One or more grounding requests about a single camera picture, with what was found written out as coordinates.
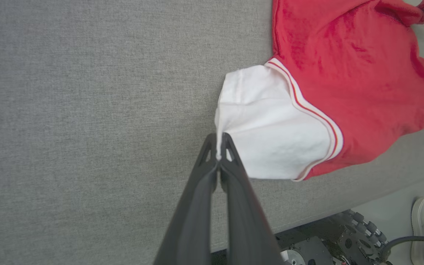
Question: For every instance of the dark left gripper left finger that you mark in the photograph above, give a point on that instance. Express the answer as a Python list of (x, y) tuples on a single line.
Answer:
[(193, 213)]

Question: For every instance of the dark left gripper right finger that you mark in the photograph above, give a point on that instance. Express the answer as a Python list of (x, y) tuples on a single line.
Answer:
[(247, 221)]

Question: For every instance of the red and white sports shorts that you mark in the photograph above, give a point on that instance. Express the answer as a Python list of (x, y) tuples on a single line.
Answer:
[(344, 73)]

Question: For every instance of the black wheeled robot base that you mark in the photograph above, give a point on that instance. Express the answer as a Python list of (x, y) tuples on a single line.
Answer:
[(307, 232)]

